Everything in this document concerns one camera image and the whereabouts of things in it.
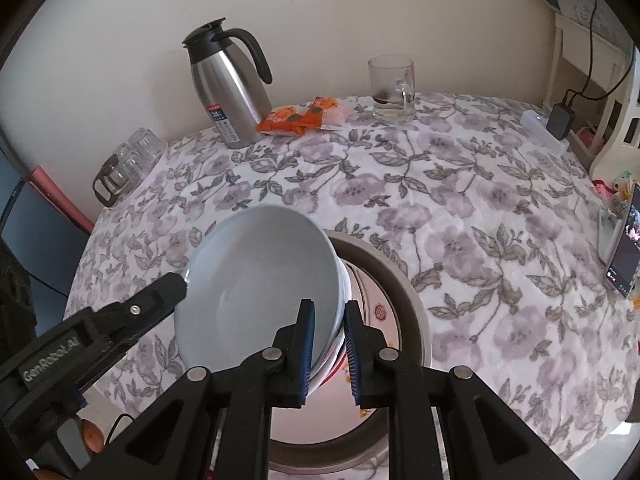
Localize white square bowl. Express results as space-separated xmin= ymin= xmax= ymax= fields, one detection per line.
xmin=174 ymin=204 xmax=347 ymax=397

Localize glass mug with handle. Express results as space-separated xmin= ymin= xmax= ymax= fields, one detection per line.
xmin=368 ymin=54 xmax=417 ymax=123

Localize dark blue cabinet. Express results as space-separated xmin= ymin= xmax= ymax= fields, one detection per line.
xmin=0 ymin=150 xmax=88 ymax=311

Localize printed cushion with green cloth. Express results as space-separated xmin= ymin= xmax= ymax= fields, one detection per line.
xmin=527 ymin=0 xmax=636 ymax=48

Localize pink chair edge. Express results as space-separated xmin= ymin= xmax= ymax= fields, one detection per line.
xmin=30 ymin=162 xmax=96 ymax=233

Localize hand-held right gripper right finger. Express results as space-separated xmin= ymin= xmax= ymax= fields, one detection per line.
xmin=344 ymin=300 xmax=583 ymax=480

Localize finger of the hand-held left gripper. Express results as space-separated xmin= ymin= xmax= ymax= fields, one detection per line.
xmin=94 ymin=272 xmax=188 ymax=352

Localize smartphone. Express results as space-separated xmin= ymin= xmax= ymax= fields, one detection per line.
xmin=602 ymin=205 xmax=640 ymax=300

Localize stainless steel basin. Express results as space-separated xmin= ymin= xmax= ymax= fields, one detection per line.
xmin=265 ymin=230 xmax=433 ymax=473

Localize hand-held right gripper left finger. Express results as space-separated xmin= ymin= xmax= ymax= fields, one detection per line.
xmin=102 ymin=299 xmax=317 ymax=480

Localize thin black cable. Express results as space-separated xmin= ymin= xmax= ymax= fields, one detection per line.
xmin=102 ymin=412 xmax=132 ymax=446

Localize glass teapot with black handle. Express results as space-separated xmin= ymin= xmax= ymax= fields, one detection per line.
xmin=92 ymin=154 xmax=138 ymax=207

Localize person's left hand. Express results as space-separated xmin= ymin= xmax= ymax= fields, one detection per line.
xmin=80 ymin=419 xmax=107 ymax=456

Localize orange snack packet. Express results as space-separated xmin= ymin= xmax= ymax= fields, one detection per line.
xmin=299 ymin=96 xmax=348 ymax=131
xmin=256 ymin=105 xmax=307 ymax=137

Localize black charger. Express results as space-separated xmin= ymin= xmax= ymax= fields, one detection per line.
xmin=546 ymin=104 xmax=576 ymax=141

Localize grey floral tablecloth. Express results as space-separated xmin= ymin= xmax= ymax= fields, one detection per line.
xmin=64 ymin=91 xmax=640 ymax=461

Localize black rim white plate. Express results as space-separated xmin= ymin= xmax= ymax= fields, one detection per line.
xmin=267 ymin=265 xmax=403 ymax=443

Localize white side table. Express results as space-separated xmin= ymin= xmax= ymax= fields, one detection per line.
xmin=542 ymin=12 xmax=636 ymax=111

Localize stainless steel thermos jug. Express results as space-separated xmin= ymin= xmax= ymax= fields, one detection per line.
xmin=181 ymin=18 xmax=274 ymax=150

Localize pink toys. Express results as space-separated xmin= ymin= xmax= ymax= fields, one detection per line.
xmin=592 ymin=170 xmax=633 ymax=211

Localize red rim strawberry bowl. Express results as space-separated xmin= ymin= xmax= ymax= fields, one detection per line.
xmin=312 ymin=305 xmax=351 ymax=391

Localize black charger cable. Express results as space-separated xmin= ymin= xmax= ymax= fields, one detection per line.
xmin=565 ymin=0 xmax=636 ymax=106

